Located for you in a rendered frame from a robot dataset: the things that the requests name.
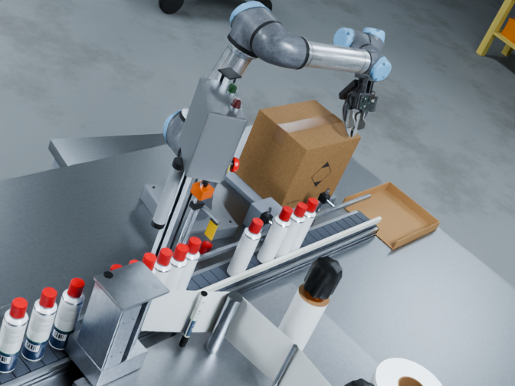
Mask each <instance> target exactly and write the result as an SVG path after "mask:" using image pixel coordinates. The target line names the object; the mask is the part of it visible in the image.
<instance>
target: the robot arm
mask: <svg viewBox="0 0 515 386"><path fill-rule="evenodd" d="M230 26H231V31H230V32H229V34H228V36H227V41H228V46H227V47H226V48H225V50H224V52H223V53H222V55H221V56H220V58H219V59H218V62H217V63H216V65H215V66H214V68H213V69H212V71H211V73H210V74H209V75H208V77H207V78H210V79H215V75H216V73H217V70H218V69H222V68H227V67H230V68H231V69H233V70H234V71H235V72H237V73H238V74H239V75H240V76H242V75H243V73H244V72H245V70H246V69H247V67H248V65H249V64H250V62H251V61H252V60H255V59H258V58H260V59H262V60H263V61H265V62H267V63H269V64H273V65H276V66H278V67H285V68H289V69H295V70H300V69H302V68H304V67H312V68H319V69H326V70H338V71H345V72H352V73H355V76H354V77H358V78H359V79H358V80H353V81H352V82H351V83H350V84H348V85H347V86H346V87H345V88H344V89H343V90H342V91H340V92H339V98H340V99H341V100H345V102H344V104H343V121H344V125H345V128H346V133H347V135H348V136H349V137H350V135H351V137H354V135H355V134H357V133H358V131H359V130H360V129H364V128H365V127H366V122H365V121H364V119H365V118H366V116H367V114H368V112H375V111H376V104H377V99H378V97H377V96H375V91H373V86H374V82H377V81H380V80H384V79H385V78H386V77H387V76H388V75H389V73H390V71H391V69H392V66H391V64H390V62H389V61H388V60H387V59H386V57H384V56H383V55H382V48H383V45H384V40H385V32H384V31H383V30H379V29H376V28H364V29H363V32H361V31H357V30H353V29H352V28H340V29H339V30H338V31H337V32H336V33H335V34H334V37H333V44H334V45H332V44H323V43H317V42H312V41H308V40H307V39H306V38H304V37H301V36H296V35H295V34H293V33H291V32H290V31H288V30H287V29H286V28H285V27H284V26H283V25H282V24H281V23H280V22H279V21H278V19H277V18H276V17H275V16H274V15H273V14H272V13H271V10H270V9H269V8H267V7H265V6H264V5H263V4H262V3H260V2H256V1H249V2H246V3H243V4H241V5H239V6H238V7H237V8H236V9H235V10H234V11H233V12H232V13H231V17H230ZM372 92H374V94H372ZM190 106H191V105H190ZM190 106H187V107H183V108H182V110H178V111H176V112H175V114H171V115H170V116H169V117H168V118H167V120H166V121H165V123H164V126H163V135H164V137H165V139H166V142H167V144H168V146H169V147H170V148H171V149H172V150H173V152H174V153H175V155H176V156H177V157H181V158H182V152H181V147H180V141H179V136H180V134H181V131H182V127H183V125H184V122H185V119H186V117H187V114H188V111H189V108H190ZM374 107H375V108H374ZM353 109H355V110H359V112H358V113H355V116H354V110H353ZM354 118H355V119H354ZM351 128H352V130H351ZM208 216H209V215H208V214H207V213H206V212H205V211H204V210H202V208H200V209H199V211H198V215H197V217H196V219H195V220H196V221H201V220H204V219H206V218H207V217H208Z"/></svg>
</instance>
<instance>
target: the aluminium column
mask: <svg viewBox="0 0 515 386"><path fill-rule="evenodd" d="M241 78H242V76H240V75H239V74H238V73H237V72H235V71H234V70H233V69H231V68H230V67H227V68H222V69H218V70H217V73H216V75H215V79H214V80H218V81H222V84H223V85H224V86H226V87H228V85H229V84H230V83H234V84H236V85H237V88H238V85H239V83H240V81H241ZM201 181H202V180H201V179H197V178H190V177H186V176H185V172H184V173H183V175H182V179H181V181H180V184H179V187H178V190H177V192H176V194H175V198H174V200H173V203H172V207H171V208H170V211H169V215H168V217H167V219H166V224H165V227H164V228H163V229H161V230H159V233H158V234H157V237H156V241H155V243H154V245H153V248H152V251H151V253H153V254H155V255H156V257H158V256H159V252H160V250H161V249H162V248H164V247H167V248H169V249H170V250H171V251H172V252H173V253H174V250H175V247H176V245H177V243H178V240H179V237H180V235H181V233H182V229H183V227H184V225H185V221H186V219H187V217H188V215H189V212H190V209H191V208H190V207H189V204H190V201H193V200H194V199H195V196H194V195H193V194H192V193H191V192H190V191H191V188H192V185H193V183H196V182H201Z"/></svg>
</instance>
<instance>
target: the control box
mask: <svg viewBox="0 0 515 386"><path fill-rule="evenodd" d="M226 89H227V87H226V86H224V85H223V84H222V81H218V80H213V79H210V78H206V77H201V78H200V80H199V82H198V86H197V88H196V91H195V95H194V97H193V99H192V103H191V106H190V108H189V111H188V114H187V117H186V119H185V122H184V125H183V127H182V131H181V134H180V136H179V141H180V147H181V152H182V161H183V165H184V170H185V176H186V177H190V178H197V179H201V180H206V181H210V182H217V183H221V181H224V180H225V176H226V175H227V173H228V171H229V169H230V165H231V161H232V159H233V157H234V155H235V152H236V149H237V147H238V144H239V142H240V140H241V137H242V135H243V132H244V129H245V127H246V125H247V123H248V121H247V118H246V115H245V112H244V107H243V104H242V102H241V108H240V110H233V109H232V108H231V107H230V104H231V103H232V100H233V99H235V98H238V99H239V100H241V97H240V93H239V91H238V88H237V90H236V92H237V93H236V94H235V95H230V94H228V93H226Z"/></svg>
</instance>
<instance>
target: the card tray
mask: <svg viewBox="0 0 515 386"><path fill-rule="evenodd" d="M367 194H371V195H372V196H371V198H369V199H366V200H365V201H361V202H359V203H356V204H353V205H350V206H348V207H346V208H344V209H346V210H347V211H348V212H349V213H350V212H352V211H355V210H358V211H361V212H362V213H363V214H364V215H365V216H366V217H367V218H369V219H370V220H372V219H374V218H377V217H380V218H381V221H380V222H379V223H377V224H376V225H377V227H378V228H379V230H378V232H377V234H376V236H377V237H378V238H379V239H380V240H382V241H383V242H384V243H385V244H387V245H388V246H389V247H390V248H392V249H393V250H394V249H396V248H398V247H400V246H402V245H404V244H407V243H409V242H411V241H413V240H415V239H417V238H419V237H422V236H424V235H426V234H428V233H430V232H432V231H435V230H436V229H437V227H438V225H439V224H440V221H439V220H438V219H436V218H435V217H434V216H432V215H431V214H430V213H429V212H427V211H426V210H425V209H424V208H423V207H422V206H420V205H419V204H418V203H416V202H415V201H414V200H412V199H411V198H410V197H409V196H407V194H405V193H404V192H403V191H401V190H400V189H399V188H397V187H396V186H395V185H394V184H392V183H391V182H386V183H384V184H381V185H378V186H376V187H373V188H370V189H367V190H365V191H361V192H359V193H356V194H354V195H350V196H348V197H345V198H344V200H343V203H344V202H347V201H350V200H353V199H355V198H358V197H361V196H363V195H367Z"/></svg>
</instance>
